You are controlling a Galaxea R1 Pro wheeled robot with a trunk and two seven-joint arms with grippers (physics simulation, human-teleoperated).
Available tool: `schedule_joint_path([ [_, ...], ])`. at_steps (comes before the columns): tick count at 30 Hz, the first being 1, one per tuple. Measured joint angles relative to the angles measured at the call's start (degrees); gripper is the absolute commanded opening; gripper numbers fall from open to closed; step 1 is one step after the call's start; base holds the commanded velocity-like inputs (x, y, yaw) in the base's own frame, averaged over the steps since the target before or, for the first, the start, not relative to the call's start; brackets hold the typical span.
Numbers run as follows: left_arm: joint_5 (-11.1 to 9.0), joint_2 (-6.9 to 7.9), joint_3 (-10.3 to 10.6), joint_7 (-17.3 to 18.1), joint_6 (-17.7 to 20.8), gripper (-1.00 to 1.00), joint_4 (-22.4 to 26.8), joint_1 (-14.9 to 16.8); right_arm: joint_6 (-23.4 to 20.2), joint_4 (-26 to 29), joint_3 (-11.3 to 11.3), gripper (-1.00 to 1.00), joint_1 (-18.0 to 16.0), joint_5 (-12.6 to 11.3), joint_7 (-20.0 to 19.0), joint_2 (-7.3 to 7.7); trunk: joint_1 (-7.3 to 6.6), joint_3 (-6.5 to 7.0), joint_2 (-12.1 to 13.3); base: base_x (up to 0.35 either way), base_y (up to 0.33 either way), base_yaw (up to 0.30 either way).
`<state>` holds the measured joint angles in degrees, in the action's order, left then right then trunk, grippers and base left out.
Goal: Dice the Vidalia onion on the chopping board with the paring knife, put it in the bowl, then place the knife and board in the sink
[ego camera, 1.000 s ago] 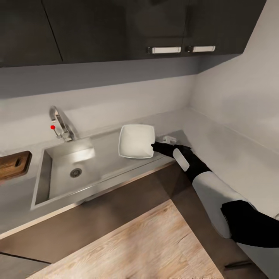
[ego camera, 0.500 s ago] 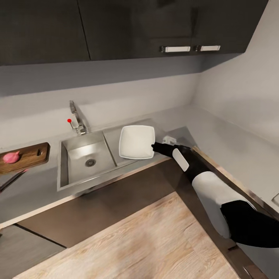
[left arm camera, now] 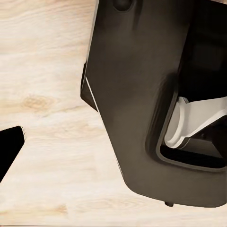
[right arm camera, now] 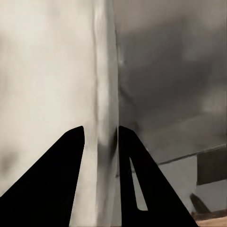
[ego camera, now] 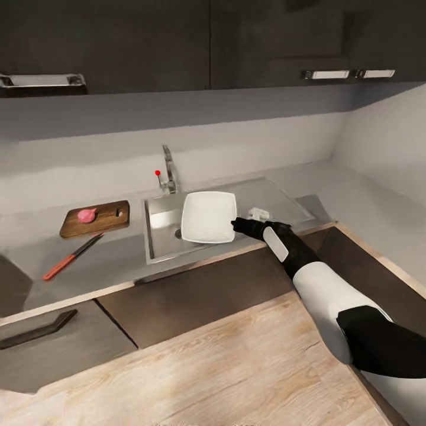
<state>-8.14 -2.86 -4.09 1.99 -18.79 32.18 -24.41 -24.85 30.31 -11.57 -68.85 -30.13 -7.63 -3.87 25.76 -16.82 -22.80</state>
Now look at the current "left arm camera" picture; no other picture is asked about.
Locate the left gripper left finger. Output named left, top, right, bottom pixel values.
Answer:
left=0, top=126, right=25, bottom=182

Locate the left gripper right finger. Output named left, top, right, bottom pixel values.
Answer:
left=212, top=126, right=227, bottom=164

